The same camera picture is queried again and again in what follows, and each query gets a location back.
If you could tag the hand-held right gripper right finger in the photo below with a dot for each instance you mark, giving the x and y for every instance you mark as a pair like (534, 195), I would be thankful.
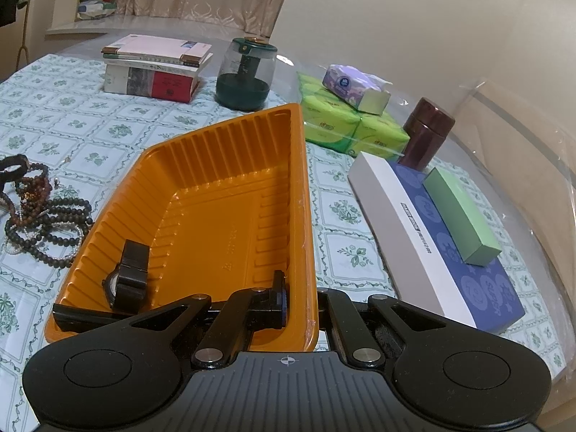
(335, 315)

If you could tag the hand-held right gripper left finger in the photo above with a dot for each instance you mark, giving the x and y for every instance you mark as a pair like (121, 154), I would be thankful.
(283, 306)

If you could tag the orange plastic tray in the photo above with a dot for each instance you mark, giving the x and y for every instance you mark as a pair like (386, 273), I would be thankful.
(202, 216)

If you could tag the black wristwatch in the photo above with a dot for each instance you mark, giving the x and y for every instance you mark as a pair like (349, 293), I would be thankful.
(130, 274)

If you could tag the blue and white flat box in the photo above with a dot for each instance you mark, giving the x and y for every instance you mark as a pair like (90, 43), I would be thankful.
(405, 234)

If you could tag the small green box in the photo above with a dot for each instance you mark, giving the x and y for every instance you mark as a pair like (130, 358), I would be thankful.
(463, 216)

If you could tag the green tissue multipack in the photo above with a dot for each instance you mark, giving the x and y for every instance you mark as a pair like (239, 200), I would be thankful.
(333, 121)

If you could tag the maroon thermos cup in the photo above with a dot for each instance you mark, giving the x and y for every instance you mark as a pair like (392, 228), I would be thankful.
(425, 135)

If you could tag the dark green glass jar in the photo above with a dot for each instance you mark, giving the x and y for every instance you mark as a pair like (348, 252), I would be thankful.
(243, 85)

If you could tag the purple tissue pack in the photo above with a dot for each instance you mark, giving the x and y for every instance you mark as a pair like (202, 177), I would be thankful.
(346, 81)

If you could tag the thick red and white book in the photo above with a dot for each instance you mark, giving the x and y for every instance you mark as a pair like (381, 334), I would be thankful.
(166, 85)

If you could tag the thin green-edged book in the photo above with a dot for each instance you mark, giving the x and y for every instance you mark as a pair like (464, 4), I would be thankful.
(157, 64)

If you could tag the pink cover book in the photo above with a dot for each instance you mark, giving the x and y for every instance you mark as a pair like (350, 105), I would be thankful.
(153, 47)

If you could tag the white window ledge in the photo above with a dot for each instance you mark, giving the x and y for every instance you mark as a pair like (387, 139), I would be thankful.
(135, 22)

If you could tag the white plastic bag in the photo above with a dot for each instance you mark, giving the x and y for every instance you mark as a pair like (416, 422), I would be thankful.
(96, 9)

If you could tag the wooden coat stand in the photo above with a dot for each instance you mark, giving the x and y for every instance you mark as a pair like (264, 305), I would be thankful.
(23, 31)

